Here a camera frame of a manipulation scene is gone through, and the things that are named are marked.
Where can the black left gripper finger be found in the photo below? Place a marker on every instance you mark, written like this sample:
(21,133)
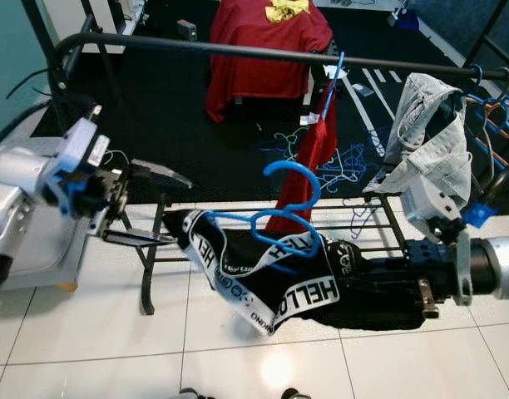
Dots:
(138,238)
(156,169)

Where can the black metal clothes rack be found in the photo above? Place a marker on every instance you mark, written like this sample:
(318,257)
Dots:
(205,48)

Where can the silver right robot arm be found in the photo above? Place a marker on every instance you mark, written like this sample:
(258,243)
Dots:
(496,266)

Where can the blue plastic hanger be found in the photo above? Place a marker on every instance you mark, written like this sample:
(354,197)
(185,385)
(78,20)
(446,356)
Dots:
(336,71)
(292,166)

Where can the bunch of empty hangers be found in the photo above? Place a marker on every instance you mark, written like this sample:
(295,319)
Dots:
(496,108)

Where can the grey upholstered ottoman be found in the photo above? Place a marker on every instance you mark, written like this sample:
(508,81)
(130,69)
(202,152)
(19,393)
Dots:
(55,258)

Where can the white low cabinet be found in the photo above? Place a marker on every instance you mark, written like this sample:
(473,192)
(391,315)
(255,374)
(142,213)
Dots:
(96,21)

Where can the red cloth covered chair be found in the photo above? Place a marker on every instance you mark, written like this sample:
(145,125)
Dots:
(254,62)

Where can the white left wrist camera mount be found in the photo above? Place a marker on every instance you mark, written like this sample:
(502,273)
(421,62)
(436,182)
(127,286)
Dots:
(80,154)

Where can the black jersey white bands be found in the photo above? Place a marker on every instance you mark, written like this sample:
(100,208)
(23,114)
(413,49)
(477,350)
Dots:
(313,295)

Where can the red shirt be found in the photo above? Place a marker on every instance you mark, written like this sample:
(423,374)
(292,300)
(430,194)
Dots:
(313,141)

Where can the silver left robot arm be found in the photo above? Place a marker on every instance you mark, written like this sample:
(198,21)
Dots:
(30,170)

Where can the light grey denim shorts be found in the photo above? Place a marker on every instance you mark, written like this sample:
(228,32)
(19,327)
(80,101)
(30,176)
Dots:
(425,150)

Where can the small grey device green light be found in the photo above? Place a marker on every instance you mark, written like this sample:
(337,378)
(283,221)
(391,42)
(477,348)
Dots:
(186,29)

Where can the yellow crumpled cloth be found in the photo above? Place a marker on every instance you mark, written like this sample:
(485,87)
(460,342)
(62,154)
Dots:
(288,10)

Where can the small blue object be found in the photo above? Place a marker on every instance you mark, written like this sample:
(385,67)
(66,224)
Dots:
(402,16)

